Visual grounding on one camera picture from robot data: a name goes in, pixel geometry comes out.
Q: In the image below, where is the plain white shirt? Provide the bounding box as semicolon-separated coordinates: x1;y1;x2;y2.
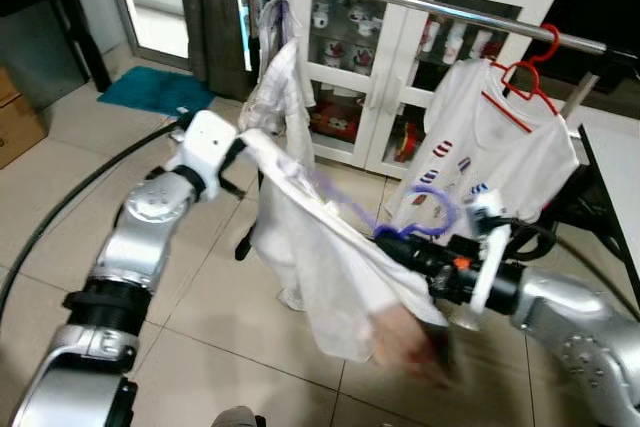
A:
240;127;451;364

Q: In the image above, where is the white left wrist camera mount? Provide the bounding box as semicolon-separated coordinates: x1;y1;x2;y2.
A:
165;109;241;200

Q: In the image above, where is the dark grey curtain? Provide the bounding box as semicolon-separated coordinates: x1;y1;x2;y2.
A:
178;0;261;74

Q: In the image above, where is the brown cardboard box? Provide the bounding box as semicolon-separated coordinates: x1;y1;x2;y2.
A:
0;67;48;170

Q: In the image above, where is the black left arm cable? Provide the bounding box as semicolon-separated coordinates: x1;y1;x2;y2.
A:
0;119;189;323

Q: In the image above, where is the metal clothes rack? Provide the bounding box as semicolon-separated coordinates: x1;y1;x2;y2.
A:
232;0;613;120

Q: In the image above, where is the white printed t-shirt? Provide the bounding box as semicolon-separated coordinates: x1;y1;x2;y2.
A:
385;57;581;238

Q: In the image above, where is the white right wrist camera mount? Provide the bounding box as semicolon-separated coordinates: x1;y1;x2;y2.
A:
464;187;517;334

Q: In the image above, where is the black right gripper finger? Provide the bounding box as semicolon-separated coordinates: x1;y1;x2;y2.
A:
376;237;431;280
378;231;431;258

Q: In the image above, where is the red clothes hanger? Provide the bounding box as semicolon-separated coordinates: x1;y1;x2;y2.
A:
482;25;563;134

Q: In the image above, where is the dark grey cabinet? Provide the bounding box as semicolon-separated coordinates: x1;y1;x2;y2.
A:
0;0;113;113

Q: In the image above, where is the teal floor mat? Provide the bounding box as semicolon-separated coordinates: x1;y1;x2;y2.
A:
97;65;216;117

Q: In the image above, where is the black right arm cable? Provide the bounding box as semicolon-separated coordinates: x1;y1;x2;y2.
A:
498;215;640;320

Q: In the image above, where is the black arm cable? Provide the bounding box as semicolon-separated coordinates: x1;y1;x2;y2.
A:
498;215;640;320
0;119;189;323

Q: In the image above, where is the grey white checked shirt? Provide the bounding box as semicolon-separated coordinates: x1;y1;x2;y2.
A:
240;0;317;170

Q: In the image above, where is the red gift box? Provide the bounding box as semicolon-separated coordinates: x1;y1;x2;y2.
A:
312;99;363;144

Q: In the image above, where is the purple plastic clothes hanger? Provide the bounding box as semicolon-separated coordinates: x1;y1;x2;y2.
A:
300;162;463;243

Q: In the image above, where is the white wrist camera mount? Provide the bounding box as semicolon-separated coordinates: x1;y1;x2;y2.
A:
464;187;517;334
165;109;241;200

